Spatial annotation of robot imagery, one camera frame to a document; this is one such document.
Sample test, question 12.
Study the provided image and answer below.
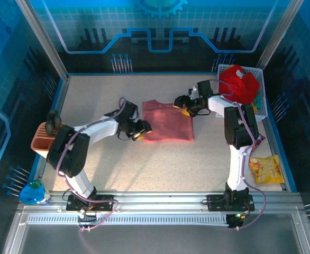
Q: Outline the small black electronics box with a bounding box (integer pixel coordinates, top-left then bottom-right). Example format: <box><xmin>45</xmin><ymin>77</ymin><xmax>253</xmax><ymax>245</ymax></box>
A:
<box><xmin>225</xmin><ymin>211</ymin><xmax>251</xmax><ymax>229</ymax></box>
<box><xmin>77</xmin><ymin>208</ymin><xmax>97</xmax><ymax>223</ymax></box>

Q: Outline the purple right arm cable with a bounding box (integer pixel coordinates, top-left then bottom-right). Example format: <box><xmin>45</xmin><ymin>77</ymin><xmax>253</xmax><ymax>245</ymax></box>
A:
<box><xmin>209</xmin><ymin>79</ymin><xmax>267</xmax><ymax>231</ymax></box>

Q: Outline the red t-shirt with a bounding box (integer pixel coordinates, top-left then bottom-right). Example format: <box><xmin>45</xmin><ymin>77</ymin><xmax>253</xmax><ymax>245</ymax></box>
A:
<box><xmin>218</xmin><ymin>65</ymin><xmax>261</xmax><ymax>105</ymax></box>

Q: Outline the yellow snack bag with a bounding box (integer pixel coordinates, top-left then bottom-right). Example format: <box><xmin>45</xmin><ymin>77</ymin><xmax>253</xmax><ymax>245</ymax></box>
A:
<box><xmin>249</xmin><ymin>155</ymin><xmax>285</xmax><ymax>185</ymax></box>

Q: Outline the pink t-shirt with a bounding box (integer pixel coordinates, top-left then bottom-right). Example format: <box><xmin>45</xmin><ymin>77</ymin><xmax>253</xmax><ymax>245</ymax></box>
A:
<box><xmin>141</xmin><ymin>99</ymin><xmax>195</xmax><ymax>143</ymax></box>

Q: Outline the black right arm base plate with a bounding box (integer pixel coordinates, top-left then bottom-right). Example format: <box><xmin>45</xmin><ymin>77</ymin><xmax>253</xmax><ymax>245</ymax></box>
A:
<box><xmin>206</xmin><ymin>194</ymin><xmax>255</xmax><ymax>212</ymax></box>

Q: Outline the blue glossy plastic object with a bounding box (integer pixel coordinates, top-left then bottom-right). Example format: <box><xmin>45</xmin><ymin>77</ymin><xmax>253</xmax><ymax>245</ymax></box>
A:
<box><xmin>19</xmin><ymin>179</ymin><xmax>46</xmax><ymax>205</ymax></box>

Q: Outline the black knife handle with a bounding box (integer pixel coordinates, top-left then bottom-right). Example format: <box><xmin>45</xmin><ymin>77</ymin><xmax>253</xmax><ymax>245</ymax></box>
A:
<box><xmin>45</xmin><ymin>121</ymin><xmax>57</xmax><ymax>135</ymax></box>
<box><xmin>47</xmin><ymin>110</ymin><xmax>62</xmax><ymax>130</ymax></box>

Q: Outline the orange cream knife block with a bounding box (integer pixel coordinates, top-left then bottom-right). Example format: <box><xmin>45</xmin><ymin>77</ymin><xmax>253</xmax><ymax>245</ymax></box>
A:
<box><xmin>30</xmin><ymin>122</ymin><xmax>68</xmax><ymax>159</ymax></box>

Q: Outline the teal t-shirt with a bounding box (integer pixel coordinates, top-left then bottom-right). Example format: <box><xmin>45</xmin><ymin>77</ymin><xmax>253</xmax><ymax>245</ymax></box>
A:
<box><xmin>252</xmin><ymin>91</ymin><xmax>264</xmax><ymax>112</ymax></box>

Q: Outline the aluminium mounting rail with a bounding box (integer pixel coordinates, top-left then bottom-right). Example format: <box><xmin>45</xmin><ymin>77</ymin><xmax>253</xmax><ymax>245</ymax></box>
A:
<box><xmin>17</xmin><ymin>190</ymin><xmax>304</xmax><ymax>213</ymax></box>

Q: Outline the aluminium frame post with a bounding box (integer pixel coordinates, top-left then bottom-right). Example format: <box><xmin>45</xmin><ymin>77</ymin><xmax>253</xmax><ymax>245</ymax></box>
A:
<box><xmin>14</xmin><ymin>0</ymin><xmax>71</xmax><ymax>81</ymax></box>
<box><xmin>255</xmin><ymin>0</ymin><xmax>305</xmax><ymax>70</ymax></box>

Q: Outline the white slotted cable duct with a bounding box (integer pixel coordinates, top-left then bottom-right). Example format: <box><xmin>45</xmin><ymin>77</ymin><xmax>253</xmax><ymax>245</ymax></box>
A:
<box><xmin>26</xmin><ymin>214</ymin><xmax>230</xmax><ymax>226</ymax></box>

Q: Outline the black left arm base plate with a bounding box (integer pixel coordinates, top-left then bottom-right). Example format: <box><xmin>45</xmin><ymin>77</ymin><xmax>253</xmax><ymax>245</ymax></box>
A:
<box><xmin>66</xmin><ymin>194</ymin><xmax>115</xmax><ymax>212</ymax></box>

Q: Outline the white plastic mesh basket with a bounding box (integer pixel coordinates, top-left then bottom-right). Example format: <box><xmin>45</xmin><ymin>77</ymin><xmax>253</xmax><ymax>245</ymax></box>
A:
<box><xmin>214</xmin><ymin>63</ymin><xmax>267</xmax><ymax>123</ymax></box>

